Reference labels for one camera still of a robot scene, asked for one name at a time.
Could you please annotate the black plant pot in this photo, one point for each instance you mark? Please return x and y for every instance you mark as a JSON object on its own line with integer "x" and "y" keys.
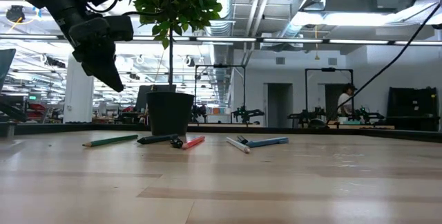
{"x": 169, "y": 113}

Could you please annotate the orange pencil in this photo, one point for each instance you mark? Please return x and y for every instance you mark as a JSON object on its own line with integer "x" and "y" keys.
{"x": 195, "y": 142}

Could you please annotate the black pen with rubber grip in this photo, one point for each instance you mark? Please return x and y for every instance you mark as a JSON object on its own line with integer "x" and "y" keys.
{"x": 177, "y": 143}

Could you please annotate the white pillar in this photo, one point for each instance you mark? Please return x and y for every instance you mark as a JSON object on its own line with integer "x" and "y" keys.
{"x": 78, "y": 92}

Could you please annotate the black background robot arm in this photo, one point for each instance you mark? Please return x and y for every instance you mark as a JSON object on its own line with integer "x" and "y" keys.
{"x": 198, "y": 111}
{"x": 247, "y": 113}
{"x": 305, "y": 115}
{"x": 366, "y": 115}

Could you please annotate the white pencil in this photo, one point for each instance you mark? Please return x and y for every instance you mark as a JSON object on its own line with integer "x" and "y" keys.
{"x": 238, "y": 145}

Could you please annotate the black table frame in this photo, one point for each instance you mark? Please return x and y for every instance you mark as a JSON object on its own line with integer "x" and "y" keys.
{"x": 86, "y": 129}

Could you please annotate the long ceiling light strip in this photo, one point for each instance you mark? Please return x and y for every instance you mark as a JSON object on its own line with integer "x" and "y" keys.
{"x": 224, "y": 39}

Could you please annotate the black ceiling-hung device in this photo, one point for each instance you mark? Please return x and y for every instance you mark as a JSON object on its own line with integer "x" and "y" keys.
{"x": 15, "y": 13}

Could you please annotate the black background monitor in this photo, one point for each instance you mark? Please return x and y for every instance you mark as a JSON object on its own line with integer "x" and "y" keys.
{"x": 143, "y": 96}

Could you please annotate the black cabinet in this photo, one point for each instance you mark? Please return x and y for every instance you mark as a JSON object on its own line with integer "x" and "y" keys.
{"x": 411, "y": 103}

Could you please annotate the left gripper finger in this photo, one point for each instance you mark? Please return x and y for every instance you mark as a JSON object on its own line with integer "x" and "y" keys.
{"x": 108, "y": 70}
{"x": 90, "y": 70}

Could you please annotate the blue pen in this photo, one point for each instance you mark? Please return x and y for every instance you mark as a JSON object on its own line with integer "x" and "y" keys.
{"x": 267, "y": 142}

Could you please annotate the green leafy plant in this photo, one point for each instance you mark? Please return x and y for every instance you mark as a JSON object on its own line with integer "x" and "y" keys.
{"x": 172, "y": 2}

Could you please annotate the black background metal frame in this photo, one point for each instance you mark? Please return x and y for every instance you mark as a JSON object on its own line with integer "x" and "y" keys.
{"x": 328, "y": 69}
{"x": 221, "y": 66}

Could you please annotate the person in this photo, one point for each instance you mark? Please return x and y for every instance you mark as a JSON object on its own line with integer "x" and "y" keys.
{"x": 345, "y": 101}

